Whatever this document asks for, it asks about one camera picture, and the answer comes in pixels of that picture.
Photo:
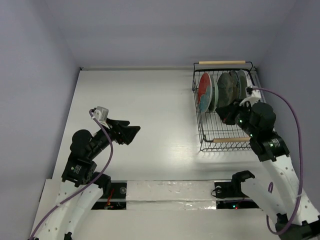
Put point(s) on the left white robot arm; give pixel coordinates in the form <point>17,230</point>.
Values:
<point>81,185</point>

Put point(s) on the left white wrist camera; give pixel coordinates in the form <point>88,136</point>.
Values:
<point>99,113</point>

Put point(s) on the blue floral pattern plate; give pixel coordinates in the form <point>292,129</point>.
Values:
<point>236,84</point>

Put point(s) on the white pale blue bowl plate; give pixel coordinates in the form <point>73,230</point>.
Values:
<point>243,84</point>

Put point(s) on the dark deer pattern plate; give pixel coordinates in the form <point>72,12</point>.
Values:
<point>225,86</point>

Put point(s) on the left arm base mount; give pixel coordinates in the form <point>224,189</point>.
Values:
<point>115,199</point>

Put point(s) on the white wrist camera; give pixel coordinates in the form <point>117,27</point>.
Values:
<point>253,96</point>
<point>99,113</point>

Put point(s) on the black wire dish rack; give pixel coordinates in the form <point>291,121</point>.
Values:
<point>214,135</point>

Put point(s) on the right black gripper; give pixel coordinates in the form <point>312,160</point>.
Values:
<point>229,114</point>

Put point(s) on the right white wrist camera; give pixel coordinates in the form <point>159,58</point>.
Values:
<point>253,96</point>

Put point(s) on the silver foil strip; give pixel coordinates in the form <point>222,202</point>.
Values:
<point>170,195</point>

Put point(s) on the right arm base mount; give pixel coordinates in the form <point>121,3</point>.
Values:
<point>229,195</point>

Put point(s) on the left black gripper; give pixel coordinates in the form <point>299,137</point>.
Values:
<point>128,132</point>

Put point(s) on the red teal flower plate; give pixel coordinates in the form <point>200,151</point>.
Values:
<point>208,93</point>

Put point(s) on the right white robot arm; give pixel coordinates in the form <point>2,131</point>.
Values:
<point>293,214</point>

